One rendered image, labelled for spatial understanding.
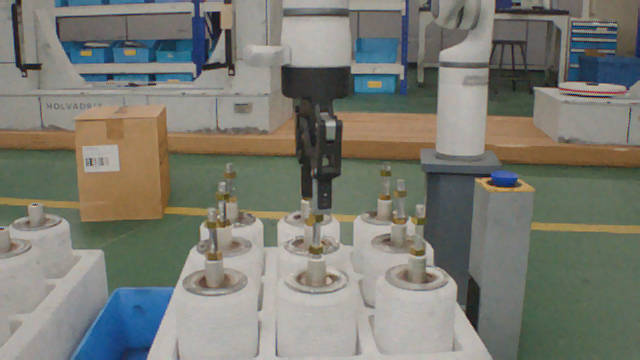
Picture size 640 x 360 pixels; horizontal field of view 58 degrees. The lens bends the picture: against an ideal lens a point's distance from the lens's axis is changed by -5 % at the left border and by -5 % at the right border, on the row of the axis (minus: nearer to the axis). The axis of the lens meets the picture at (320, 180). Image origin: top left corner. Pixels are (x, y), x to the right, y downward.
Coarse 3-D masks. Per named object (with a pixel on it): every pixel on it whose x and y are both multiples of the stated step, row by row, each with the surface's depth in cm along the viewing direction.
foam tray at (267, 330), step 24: (264, 264) 100; (264, 288) 86; (360, 288) 89; (168, 312) 78; (264, 312) 78; (360, 312) 78; (456, 312) 78; (168, 336) 72; (264, 336) 72; (360, 336) 72; (456, 336) 72
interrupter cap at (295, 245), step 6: (288, 240) 83; (294, 240) 83; (300, 240) 84; (324, 240) 84; (330, 240) 83; (336, 240) 83; (288, 246) 81; (294, 246) 81; (300, 246) 82; (324, 246) 82; (330, 246) 81; (336, 246) 81; (294, 252) 79; (300, 252) 79; (306, 252) 79; (324, 252) 79; (330, 252) 79
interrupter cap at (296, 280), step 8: (288, 272) 72; (296, 272) 72; (304, 272) 72; (328, 272) 72; (336, 272) 72; (288, 280) 70; (296, 280) 70; (304, 280) 71; (328, 280) 71; (336, 280) 70; (344, 280) 70; (296, 288) 68; (304, 288) 68; (312, 288) 68; (320, 288) 68; (328, 288) 68; (336, 288) 68
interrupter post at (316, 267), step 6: (312, 258) 69; (318, 258) 69; (324, 258) 69; (312, 264) 69; (318, 264) 69; (324, 264) 70; (312, 270) 69; (318, 270) 69; (324, 270) 70; (312, 276) 69; (318, 276) 69; (324, 276) 70; (312, 282) 70; (318, 282) 70; (324, 282) 70
